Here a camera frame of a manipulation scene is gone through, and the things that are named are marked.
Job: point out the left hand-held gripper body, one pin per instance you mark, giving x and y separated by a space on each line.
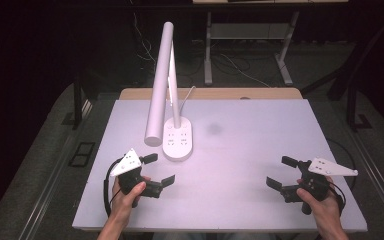
128 165

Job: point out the wooden table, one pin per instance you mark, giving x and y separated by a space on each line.
213 93

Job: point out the person's right hand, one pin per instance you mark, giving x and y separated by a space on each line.
328 210

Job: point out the person's left hand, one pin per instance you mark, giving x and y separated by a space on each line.
121 205

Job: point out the black stand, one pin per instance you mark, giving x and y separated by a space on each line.
355 110
77 103

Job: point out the grey metal stand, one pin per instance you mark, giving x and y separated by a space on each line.
246 31

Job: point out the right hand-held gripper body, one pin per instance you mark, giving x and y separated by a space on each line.
330 168

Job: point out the black floor frame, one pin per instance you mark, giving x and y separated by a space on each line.
81 154

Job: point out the white desk lamp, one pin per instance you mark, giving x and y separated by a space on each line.
159 83

